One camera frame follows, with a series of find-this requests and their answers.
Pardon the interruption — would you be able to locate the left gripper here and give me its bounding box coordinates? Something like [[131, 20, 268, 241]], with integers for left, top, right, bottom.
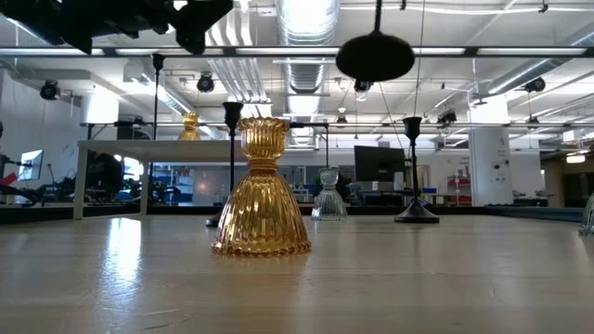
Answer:
[[169, 0, 235, 56]]

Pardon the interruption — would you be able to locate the short black candlestick holder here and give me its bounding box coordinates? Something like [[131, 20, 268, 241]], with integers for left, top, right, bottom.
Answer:
[[394, 116, 441, 225], [205, 101, 245, 228]]

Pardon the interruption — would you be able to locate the amber glass candle holder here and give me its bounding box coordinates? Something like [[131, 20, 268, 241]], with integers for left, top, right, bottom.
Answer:
[[177, 110, 202, 142], [211, 116, 313, 259]]

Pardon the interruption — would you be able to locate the clear green glass candle holder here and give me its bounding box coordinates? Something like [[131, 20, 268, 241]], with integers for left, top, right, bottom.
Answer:
[[577, 193, 594, 236], [310, 167, 349, 222]]

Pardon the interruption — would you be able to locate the white round column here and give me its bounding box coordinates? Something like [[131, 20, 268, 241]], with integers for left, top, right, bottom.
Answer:
[[80, 87, 121, 140], [467, 95, 512, 208]]

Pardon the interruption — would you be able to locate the white perforated metal shelf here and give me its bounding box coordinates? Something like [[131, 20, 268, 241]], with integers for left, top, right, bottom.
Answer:
[[72, 139, 250, 221]]

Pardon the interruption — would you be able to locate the person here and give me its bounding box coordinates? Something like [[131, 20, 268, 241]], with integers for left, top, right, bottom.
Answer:
[[85, 151, 125, 201]]

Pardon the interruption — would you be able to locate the lit desktop monitor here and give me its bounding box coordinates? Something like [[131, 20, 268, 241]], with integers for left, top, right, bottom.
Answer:
[[17, 148, 45, 183]]

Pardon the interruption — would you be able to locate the black computer monitor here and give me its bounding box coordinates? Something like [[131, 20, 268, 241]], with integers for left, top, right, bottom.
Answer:
[[353, 145, 407, 184]]

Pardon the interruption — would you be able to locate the silver ceiling air duct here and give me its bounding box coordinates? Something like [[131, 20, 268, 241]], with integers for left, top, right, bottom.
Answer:
[[482, 22, 594, 96], [276, 0, 342, 149]]

